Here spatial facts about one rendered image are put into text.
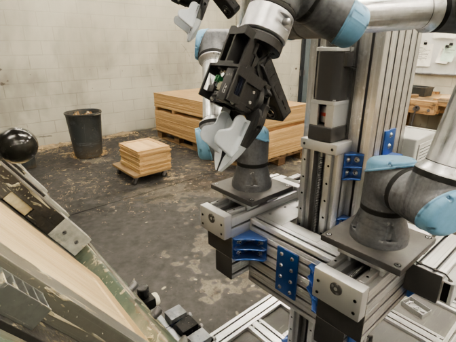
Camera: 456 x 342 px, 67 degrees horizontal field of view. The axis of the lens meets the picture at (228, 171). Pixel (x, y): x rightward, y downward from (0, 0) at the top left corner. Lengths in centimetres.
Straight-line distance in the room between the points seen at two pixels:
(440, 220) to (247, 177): 64
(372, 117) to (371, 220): 32
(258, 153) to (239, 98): 72
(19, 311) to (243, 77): 40
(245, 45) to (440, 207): 51
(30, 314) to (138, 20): 641
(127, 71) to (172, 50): 101
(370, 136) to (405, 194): 32
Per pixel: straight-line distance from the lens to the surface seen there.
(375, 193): 94
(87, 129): 520
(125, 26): 661
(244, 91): 51
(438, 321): 219
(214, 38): 140
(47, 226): 119
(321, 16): 60
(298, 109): 476
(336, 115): 110
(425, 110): 491
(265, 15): 54
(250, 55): 53
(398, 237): 99
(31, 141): 40
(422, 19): 89
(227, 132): 51
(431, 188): 83
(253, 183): 124
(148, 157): 407
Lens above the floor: 153
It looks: 20 degrees down
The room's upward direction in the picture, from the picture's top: straight up
